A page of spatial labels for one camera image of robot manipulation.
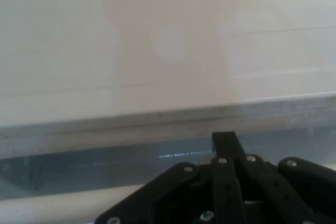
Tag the cream toaster oven body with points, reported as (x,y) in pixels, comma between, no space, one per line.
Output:
(65,51)

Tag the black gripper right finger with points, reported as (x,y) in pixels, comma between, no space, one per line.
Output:
(302,187)

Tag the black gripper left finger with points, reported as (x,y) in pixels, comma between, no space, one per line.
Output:
(225,182)

